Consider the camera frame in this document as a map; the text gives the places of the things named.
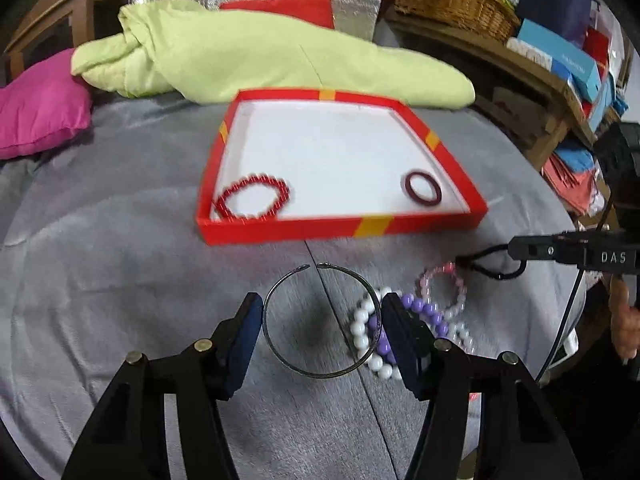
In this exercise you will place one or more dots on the grey bed cover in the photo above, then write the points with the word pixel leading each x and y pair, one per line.
pixel 125 260

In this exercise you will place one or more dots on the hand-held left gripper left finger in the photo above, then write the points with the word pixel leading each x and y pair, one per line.
pixel 245 345

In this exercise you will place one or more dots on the light green blanket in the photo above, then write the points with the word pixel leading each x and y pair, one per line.
pixel 250 60

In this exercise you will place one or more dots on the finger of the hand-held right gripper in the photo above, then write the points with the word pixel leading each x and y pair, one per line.
pixel 550 250

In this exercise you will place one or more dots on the wooden shelf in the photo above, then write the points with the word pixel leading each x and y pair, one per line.
pixel 500 55

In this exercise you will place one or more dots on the red cardboard box tray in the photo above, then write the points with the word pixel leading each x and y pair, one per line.
pixel 300 231

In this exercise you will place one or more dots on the wooden cabinet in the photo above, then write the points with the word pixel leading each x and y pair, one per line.
pixel 50 10

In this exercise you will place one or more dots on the dark red bangle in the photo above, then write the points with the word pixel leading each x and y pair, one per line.
pixel 426 202

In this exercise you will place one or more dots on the blue cardboard box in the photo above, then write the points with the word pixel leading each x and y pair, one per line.
pixel 560 47

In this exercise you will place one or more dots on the stack of coral cloths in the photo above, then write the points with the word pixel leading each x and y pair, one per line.
pixel 570 180

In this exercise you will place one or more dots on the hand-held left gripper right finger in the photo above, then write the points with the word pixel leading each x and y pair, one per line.
pixel 397 340

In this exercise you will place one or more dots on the magenta pillow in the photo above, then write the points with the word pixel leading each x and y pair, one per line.
pixel 40 105

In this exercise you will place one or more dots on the thin metal bangle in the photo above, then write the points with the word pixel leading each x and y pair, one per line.
pixel 285 363

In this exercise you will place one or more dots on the person's right hand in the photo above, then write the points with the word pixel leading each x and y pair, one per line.
pixel 627 320

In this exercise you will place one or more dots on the white patterned box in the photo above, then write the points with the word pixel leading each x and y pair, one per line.
pixel 530 55

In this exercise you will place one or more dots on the wicker basket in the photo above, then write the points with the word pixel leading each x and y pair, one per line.
pixel 465 5

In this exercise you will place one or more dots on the red pillow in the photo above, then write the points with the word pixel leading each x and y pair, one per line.
pixel 300 10

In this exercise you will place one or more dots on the red paper bag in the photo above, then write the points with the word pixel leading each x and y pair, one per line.
pixel 596 47

